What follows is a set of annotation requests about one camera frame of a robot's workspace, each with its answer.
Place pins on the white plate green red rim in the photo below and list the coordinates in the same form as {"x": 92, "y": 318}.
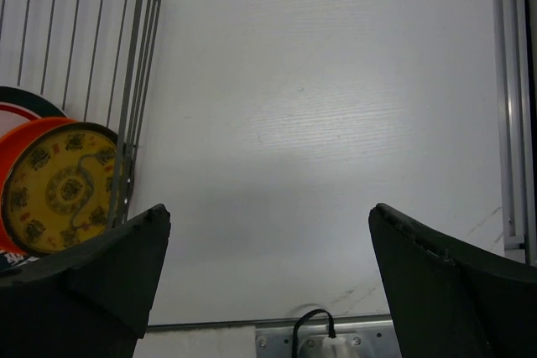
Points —
{"x": 20, "y": 106}

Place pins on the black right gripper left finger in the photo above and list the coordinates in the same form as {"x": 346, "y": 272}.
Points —
{"x": 90, "y": 300}

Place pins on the yellow patterned plate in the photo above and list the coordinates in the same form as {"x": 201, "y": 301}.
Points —
{"x": 60, "y": 188}

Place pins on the grey wire dish rack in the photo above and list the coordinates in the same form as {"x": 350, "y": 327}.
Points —
{"x": 90, "y": 58}

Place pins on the metal mounting bracket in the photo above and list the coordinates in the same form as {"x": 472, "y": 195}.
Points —
{"x": 366, "y": 336}

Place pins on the orange plastic plate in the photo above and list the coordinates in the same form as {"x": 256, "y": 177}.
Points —
{"x": 18, "y": 139}

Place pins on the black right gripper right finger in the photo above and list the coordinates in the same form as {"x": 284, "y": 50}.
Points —
{"x": 448, "y": 298}

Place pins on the aluminium side rail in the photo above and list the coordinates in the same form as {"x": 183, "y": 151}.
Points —
{"x": 517, "y": 127}

